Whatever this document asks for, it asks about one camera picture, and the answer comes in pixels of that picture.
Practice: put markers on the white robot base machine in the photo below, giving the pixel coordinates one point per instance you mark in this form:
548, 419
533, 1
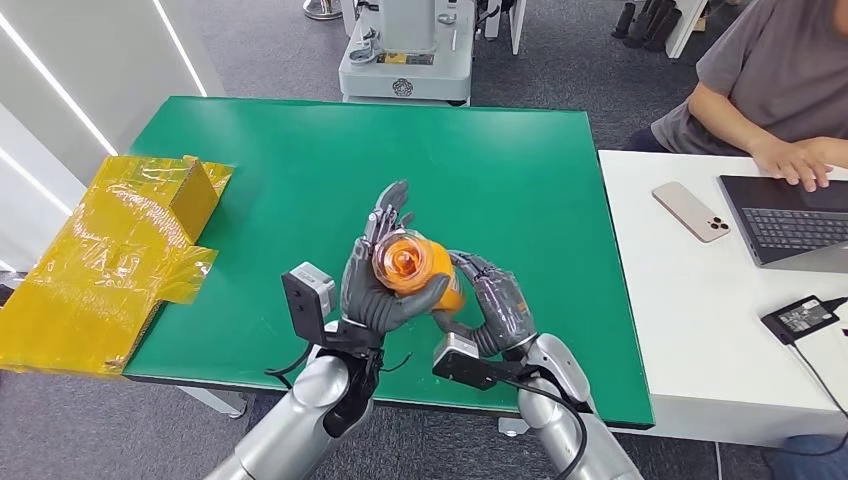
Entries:
411, 66

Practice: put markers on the chrome stand base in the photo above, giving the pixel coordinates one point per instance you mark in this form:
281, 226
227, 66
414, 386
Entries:
322, 10

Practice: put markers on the person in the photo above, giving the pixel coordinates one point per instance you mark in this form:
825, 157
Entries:
782, 73

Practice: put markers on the orange plastic bottle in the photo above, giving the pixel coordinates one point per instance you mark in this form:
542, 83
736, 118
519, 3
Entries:
407, 265

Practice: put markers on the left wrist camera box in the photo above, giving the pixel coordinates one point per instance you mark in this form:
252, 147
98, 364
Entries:
305, 301

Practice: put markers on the black power adapter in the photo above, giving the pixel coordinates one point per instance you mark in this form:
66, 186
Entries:
798, 319

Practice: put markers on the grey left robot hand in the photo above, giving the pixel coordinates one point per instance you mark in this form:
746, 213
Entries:
364, 298

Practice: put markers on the yellow taped cardboard box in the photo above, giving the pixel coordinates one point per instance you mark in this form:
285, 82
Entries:
99, 265

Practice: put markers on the green top table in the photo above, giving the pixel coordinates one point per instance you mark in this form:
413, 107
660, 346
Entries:
397, 152

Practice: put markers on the black boots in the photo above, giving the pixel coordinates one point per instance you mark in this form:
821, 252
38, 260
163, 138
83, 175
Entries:
649, 23

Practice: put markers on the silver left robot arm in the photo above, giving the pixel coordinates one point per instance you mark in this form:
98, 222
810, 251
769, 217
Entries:
291, 430

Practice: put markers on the white table foot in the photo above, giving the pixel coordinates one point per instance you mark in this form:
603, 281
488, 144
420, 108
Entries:
513, 427

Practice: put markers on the white furniture panel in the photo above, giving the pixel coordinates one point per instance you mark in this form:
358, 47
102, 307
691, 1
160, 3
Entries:
686, 26

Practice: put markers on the beige smartphone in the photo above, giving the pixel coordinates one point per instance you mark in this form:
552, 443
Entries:
690, 212

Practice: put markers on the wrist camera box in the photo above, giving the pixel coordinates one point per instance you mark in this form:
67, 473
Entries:
305, 301
464, 364

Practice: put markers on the person's hand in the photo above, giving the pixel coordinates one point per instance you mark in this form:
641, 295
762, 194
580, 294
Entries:
792, 162

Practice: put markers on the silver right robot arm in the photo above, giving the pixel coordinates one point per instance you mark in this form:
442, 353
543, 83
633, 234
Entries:
563, 424

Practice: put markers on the person's forearm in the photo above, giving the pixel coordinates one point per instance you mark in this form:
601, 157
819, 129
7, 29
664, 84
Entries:
725, 119

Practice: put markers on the dark grey laptop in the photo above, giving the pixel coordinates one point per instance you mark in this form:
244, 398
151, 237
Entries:
788, 225

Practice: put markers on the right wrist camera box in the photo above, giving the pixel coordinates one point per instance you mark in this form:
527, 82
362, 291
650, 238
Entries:
464, 364

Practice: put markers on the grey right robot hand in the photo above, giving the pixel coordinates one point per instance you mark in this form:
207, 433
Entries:
500, 311

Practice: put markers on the white desk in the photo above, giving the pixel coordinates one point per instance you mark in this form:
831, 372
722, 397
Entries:
702, 318

